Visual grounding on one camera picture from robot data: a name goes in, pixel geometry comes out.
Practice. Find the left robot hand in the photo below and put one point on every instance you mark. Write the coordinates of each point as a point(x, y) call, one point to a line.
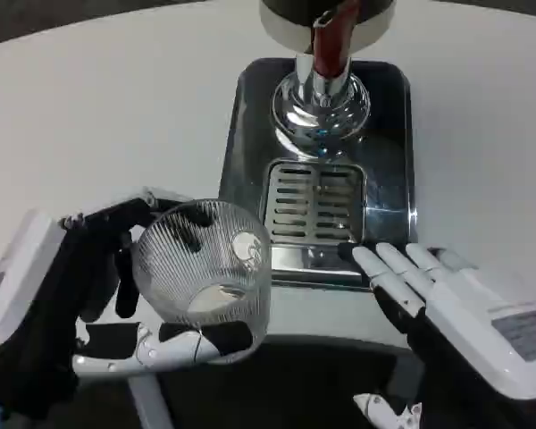
point(36, 304)

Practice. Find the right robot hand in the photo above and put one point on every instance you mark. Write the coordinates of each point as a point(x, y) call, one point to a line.
point(464, 322)

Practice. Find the clear ribbed glass cup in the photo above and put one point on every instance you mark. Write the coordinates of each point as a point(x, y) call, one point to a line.
point(192, 268)

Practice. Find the white counter support beam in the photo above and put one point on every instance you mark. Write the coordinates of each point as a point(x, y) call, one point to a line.
point(149, 402)

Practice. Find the slotted steel tray grid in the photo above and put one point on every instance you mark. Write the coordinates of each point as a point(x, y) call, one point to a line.
point(315, 201)

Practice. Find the steel drip tray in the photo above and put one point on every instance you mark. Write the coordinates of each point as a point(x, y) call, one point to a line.
point(250, 134)

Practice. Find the chrome drink dispenser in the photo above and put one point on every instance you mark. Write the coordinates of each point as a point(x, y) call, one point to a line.
point(295, 27)

